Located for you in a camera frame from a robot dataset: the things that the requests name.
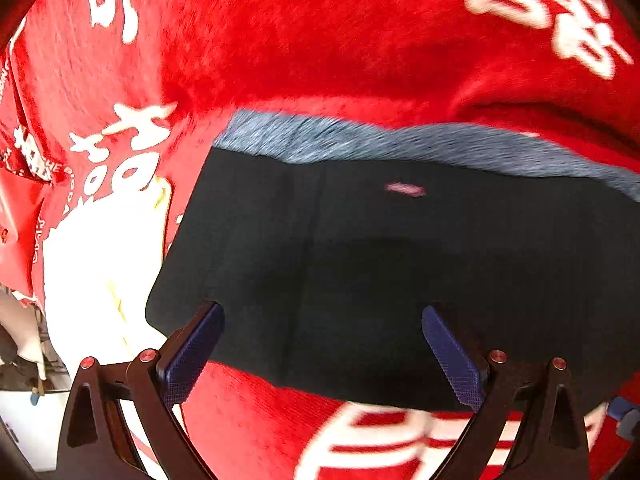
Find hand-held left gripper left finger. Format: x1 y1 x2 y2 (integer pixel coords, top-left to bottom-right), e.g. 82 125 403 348
56 301 226 480

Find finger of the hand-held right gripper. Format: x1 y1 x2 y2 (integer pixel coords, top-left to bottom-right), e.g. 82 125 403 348
606 396 640 442

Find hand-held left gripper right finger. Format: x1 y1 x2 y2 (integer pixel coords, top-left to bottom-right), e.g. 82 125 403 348
421 305 601 480

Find black pants with patterned waistband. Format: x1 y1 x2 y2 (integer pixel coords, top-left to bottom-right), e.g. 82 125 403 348
145 110 640 413

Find white object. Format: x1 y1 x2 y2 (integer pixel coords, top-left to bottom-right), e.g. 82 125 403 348
0 290 51 381

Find red satin pillow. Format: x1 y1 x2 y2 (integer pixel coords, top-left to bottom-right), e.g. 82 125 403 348
0 165 51 306

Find red printed blanket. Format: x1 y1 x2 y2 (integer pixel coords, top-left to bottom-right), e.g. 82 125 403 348
0 0 640 480

